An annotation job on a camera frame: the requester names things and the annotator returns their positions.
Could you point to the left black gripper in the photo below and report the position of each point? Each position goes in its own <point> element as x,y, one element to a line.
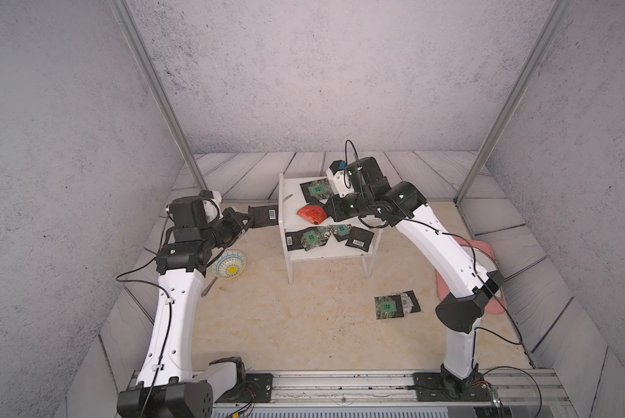
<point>231,217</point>

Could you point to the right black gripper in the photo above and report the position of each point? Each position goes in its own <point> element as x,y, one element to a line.
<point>334,203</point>

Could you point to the green tea bag top shelf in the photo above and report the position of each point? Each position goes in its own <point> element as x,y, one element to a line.
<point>317,190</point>

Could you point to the small green tea bag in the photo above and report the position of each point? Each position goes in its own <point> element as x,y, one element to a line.
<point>388,307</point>
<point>340,232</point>

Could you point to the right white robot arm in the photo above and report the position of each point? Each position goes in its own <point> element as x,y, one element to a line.
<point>471,287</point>

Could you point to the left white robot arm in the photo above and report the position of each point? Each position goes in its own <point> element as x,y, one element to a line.
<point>167,385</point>

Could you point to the black barcode tea bag lower right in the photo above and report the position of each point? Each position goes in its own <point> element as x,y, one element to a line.
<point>360,238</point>

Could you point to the green crumpled tea bag lower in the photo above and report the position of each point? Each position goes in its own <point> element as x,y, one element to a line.
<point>314,237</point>

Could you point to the white two-tier shelf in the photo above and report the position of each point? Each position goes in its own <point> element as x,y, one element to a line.
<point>291,199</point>

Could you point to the black barcode tea bag lower left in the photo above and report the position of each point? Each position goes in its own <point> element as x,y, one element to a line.
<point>293,239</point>

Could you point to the yellow patterned bowl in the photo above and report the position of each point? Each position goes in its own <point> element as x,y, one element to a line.
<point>230,264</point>

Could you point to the metal spoon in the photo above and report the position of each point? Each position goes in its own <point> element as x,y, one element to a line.
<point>205,292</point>

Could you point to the pink tray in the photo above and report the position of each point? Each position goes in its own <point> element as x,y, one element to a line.
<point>485,257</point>

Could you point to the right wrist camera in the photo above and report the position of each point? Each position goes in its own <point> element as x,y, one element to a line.
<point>343,178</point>

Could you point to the metal base rail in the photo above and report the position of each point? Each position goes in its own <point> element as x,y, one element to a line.
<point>502,392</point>

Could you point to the left metal frame post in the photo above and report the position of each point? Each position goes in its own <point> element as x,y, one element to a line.
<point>143,60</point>

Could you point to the metal frame post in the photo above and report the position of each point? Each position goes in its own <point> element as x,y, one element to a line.
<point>143,60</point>
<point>553,23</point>

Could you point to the right metal frame post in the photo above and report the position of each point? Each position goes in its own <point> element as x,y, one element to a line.
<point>553,23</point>

